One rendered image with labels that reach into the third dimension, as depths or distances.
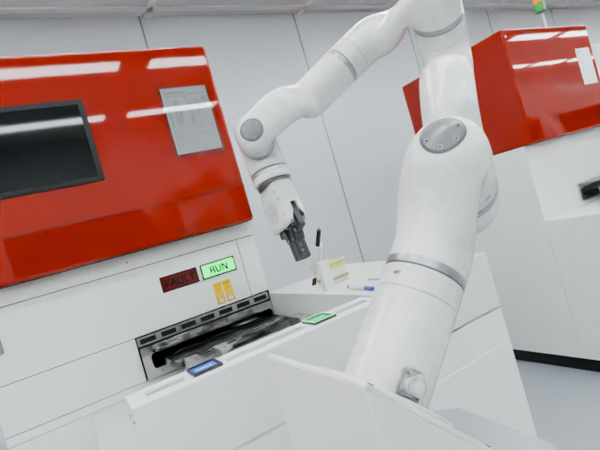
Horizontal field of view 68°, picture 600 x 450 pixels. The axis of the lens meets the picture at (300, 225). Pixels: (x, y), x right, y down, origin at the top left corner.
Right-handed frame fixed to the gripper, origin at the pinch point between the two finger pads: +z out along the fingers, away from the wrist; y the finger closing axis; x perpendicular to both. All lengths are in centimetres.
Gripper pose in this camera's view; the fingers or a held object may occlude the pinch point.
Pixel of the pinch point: (300, 250)
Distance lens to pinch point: 95.7
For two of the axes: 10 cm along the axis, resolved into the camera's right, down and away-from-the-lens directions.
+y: 4.1, -3.2, -8.6
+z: 3.7, 9.1, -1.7
